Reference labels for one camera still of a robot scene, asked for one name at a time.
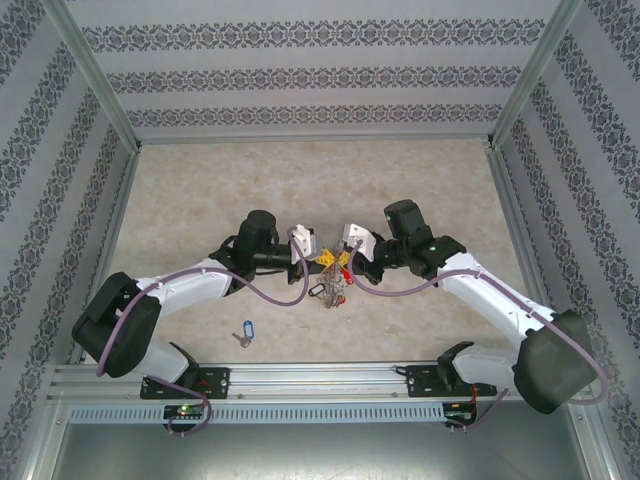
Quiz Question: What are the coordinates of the aluminium frame post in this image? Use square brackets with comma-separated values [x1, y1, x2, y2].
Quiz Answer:
[488, 0, 586, 150]
[19, 398, 72, 480]
[41, 0, 142, 152]
[572, 412, 622, 480]

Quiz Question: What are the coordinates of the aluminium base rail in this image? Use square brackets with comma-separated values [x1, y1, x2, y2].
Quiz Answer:
[49, 362, 586, 401]

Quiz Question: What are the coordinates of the small circuit board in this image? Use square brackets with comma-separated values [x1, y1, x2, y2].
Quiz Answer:
[444, 401, 479, 424]
[164, 404, 207, 421]

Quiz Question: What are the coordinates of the aluminium side rail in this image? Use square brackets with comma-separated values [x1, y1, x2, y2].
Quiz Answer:
[69, 144, 143, 367]
[486, 144, 567, 362]

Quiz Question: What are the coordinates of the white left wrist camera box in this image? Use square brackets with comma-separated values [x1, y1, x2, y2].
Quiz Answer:
[289, 223, 319, 261]

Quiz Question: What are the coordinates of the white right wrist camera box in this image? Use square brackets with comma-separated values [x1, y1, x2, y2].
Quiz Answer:
[340, 222, 384, 262]

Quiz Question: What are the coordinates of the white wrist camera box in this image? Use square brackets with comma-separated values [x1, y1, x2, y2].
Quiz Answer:
[340, 222, 384, 262]
[289, 223, 319, 261]

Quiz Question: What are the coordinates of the slotted grey cable duct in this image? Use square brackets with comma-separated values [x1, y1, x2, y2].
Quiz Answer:
[67, 401, 447, 424]

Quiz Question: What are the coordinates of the aluminium back rail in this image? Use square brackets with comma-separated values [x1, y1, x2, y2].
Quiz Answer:
[134, 132, 496, 148]

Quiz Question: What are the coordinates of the grey metal shelf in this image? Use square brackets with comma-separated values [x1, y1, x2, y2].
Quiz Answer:
[49, 422, 587, 480]

